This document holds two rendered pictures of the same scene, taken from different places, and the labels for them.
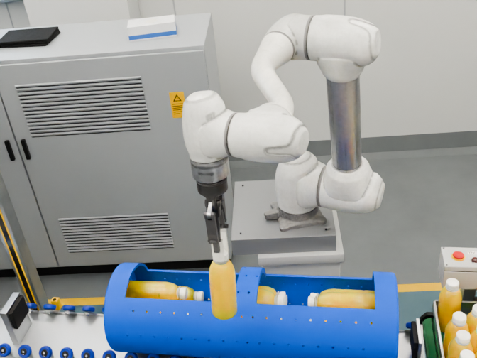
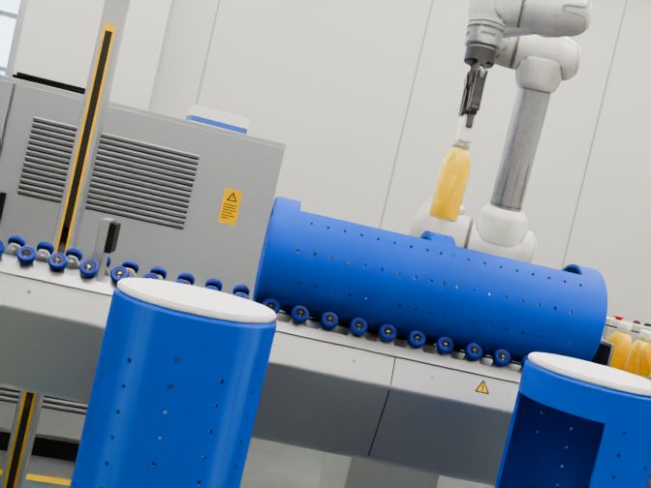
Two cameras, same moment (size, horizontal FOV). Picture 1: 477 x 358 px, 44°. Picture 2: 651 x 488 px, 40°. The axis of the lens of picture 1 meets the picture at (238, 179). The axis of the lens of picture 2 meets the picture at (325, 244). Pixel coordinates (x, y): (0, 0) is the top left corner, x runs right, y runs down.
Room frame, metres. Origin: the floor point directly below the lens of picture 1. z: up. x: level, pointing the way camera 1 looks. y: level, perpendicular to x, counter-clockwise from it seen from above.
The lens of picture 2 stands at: (-0.82, 1.00, 1.24)
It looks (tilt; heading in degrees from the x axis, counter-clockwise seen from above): 2 degrees down; 342
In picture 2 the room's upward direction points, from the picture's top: 13 degrees clockwise
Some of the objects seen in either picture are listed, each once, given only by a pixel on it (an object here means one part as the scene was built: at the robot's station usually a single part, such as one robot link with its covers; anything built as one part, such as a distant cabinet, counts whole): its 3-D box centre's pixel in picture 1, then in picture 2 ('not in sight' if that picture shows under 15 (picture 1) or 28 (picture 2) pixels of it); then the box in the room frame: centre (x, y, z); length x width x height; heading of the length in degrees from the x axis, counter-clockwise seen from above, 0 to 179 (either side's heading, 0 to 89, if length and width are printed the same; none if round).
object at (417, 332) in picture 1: (414, 344); (598, 363); (1.22, -0.49, 0.99); 0.10 x 0.02 x 0.12; 168
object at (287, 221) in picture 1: (292, 209); not in sight; (1.83, -0.19, 1.10); 0.22 x 0.18 x 0.06; 97
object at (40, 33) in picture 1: (26, 37); (50, 85); (3.13, 1.04, 1.46); 0.32 x 0.23 x 0.04; 85
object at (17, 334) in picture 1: (18, 318); (105, 249); (1.51, 0.81, 1.00); 0.10 x 0.04 x 0.15; 168
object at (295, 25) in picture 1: (292, 35); (494, 44); (1.71, -0.21, 1.84); 0.18 x 0.14 x 0.13; 153
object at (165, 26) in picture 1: (152, 28); (217, 120); (2.99, 0.36, 1.48); 0.24 x 0.12 x 0.08; 93
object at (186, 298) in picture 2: not in sight; (198, 299); (0.71, 0.71, 1.03); 0.28 x 0.28 x 0.01
